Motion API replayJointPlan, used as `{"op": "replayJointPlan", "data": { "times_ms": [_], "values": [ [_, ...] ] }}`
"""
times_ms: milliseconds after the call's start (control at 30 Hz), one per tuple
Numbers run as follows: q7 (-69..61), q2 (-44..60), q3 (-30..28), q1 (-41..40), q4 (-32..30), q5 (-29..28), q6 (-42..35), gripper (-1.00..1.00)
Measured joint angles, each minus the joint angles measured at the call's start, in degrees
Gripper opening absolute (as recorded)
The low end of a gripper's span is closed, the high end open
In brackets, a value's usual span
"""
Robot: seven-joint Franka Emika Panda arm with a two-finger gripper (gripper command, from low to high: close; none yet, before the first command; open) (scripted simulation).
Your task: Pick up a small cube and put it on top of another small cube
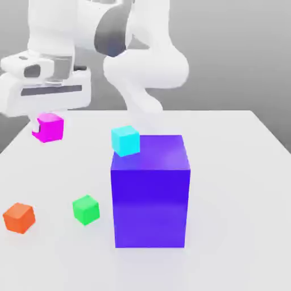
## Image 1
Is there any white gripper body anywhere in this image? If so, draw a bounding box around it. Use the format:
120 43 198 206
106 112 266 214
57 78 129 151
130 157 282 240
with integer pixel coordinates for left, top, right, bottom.
0 69 92 118

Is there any small magenta cube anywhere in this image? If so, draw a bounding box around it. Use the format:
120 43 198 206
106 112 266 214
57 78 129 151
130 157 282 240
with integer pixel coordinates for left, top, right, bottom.
31 113 65 144

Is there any small cyan cube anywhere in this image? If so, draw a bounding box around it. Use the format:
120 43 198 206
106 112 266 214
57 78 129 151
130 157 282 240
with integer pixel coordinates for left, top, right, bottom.
111 124 141 157

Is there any small orange cube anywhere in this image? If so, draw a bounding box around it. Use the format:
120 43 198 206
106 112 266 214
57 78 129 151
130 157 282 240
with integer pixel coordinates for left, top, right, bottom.
2 202 36 235

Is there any small green cube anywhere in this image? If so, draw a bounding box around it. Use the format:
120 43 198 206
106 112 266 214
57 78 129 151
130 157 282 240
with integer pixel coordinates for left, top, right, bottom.
72 194 101 226

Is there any large blue box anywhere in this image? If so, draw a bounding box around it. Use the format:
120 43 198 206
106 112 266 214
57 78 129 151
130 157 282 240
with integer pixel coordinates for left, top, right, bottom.
110 134 191 249

